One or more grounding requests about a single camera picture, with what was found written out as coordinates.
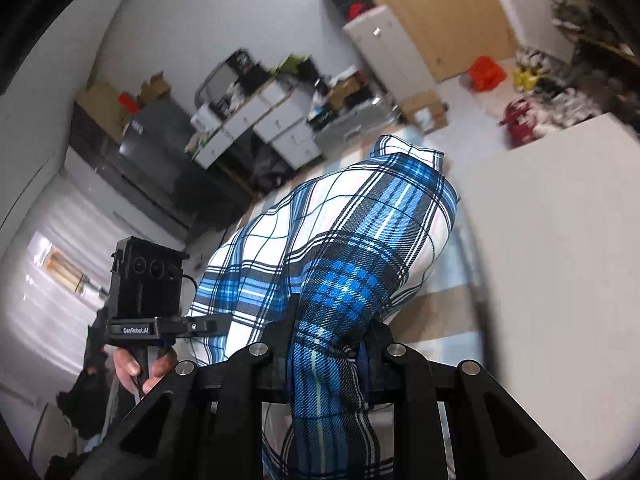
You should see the left hand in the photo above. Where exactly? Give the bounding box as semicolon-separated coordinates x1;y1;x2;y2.
113;348;178;396

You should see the red plastic container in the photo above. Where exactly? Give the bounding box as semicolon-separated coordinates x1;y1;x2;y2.
469;55;506;92

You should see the red bag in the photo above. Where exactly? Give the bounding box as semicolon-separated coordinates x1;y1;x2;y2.
499;99;537;148

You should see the brown blue checkered bed cover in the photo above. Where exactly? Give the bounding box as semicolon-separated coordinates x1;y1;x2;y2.
188;127;497;376

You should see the white low cabinet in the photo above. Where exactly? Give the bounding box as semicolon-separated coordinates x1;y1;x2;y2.
343;6;435;103

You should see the black wardrobe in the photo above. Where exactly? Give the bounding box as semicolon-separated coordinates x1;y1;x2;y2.
70;100;252;243

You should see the blue white plaid shirt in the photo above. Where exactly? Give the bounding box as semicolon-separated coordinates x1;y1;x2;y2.
188;134;459;479

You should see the white drawer desk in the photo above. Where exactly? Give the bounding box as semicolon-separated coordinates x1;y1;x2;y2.
191;79;321;170

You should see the wooden door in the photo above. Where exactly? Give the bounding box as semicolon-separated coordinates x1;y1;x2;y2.
378;0;516;81

